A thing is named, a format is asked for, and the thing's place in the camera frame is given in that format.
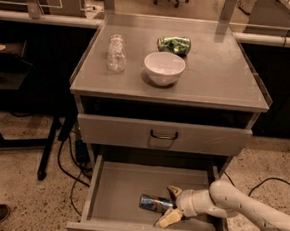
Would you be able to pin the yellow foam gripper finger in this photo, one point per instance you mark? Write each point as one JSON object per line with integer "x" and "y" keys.
{"x": 170, "y": 217}
{"x": 174, "y": 191}

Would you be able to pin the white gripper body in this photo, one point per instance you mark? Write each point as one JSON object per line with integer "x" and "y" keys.
{"x": 185, "y": 202}

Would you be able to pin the blue silver redbull can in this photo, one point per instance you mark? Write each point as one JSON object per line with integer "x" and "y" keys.
{"x": 156, "y": 204}

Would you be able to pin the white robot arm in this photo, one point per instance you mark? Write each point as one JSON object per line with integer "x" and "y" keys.
{"x": 222, "y": 200}

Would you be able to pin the open grey middle drawer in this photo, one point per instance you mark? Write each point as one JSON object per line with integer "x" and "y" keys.
{"x": 112, "y": 202}

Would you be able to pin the grey drawer cabinet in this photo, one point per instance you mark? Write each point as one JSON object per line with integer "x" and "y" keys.
{"x": 160, "y": 101}

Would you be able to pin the closed grey top drawer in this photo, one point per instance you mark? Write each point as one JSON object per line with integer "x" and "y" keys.
{"x": 200, "y": 139}

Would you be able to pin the green crushed soda can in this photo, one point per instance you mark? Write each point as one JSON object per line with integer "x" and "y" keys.
{"x": 175, "y": 45}

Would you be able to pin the black power adapter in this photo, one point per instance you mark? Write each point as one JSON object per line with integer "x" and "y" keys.
{"x": 82, "y": 155}

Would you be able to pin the white ceramic bowl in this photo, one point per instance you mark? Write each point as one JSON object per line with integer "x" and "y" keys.
{"x": 164, "y": 68}

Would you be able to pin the clear plastic water bottle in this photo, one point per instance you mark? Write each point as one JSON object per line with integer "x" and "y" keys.
{"x": 116, "y": 59}

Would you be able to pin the black drawer handle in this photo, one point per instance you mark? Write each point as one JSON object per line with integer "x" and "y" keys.
{"x": 164, "y": 136}

